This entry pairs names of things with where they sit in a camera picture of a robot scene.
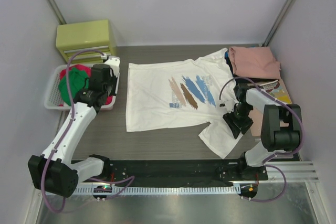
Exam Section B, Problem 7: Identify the white printed t shirt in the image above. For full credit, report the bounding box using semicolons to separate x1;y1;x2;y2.
125;48;242;158

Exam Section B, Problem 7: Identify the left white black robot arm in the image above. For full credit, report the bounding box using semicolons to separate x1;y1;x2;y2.
28;59;120;198

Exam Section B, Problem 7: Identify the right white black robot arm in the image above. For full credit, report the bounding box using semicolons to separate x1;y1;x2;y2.
221;84;303;181

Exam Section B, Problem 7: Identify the red t shirt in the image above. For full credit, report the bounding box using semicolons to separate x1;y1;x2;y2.
66;67;115;110

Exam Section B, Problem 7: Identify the brown cardboard sheet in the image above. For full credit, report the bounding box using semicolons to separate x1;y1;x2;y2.
248;78;293;137

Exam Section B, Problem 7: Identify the green t shirt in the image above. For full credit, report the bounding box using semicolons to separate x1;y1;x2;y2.
58;65;91;106

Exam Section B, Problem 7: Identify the black folded t shirt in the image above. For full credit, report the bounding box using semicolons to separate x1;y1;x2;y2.
223;52;279;84

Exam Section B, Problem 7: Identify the yellow-green drawer box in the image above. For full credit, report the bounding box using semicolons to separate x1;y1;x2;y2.
56;19;117;61

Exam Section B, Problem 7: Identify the yellow picture book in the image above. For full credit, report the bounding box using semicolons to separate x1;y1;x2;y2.
256;79;292;104

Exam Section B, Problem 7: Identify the white plastic basket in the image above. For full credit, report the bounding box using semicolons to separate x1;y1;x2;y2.
44;63;117;111

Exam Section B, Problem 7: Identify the pink folded t shirt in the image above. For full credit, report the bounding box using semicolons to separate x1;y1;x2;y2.
228;46;281;79

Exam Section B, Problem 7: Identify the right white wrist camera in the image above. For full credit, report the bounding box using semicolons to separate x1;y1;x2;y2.
219;99;237;113

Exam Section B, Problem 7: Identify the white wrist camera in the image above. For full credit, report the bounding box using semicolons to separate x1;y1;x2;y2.
100;54;120;77
219;99;237;113

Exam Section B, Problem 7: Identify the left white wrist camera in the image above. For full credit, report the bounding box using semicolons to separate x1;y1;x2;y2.
100;54;120;77

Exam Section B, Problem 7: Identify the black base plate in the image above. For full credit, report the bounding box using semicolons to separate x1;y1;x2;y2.
72;158;271;186

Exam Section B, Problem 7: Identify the white slotted cable duct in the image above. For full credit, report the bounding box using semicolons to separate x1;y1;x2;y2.
73;184;241;196

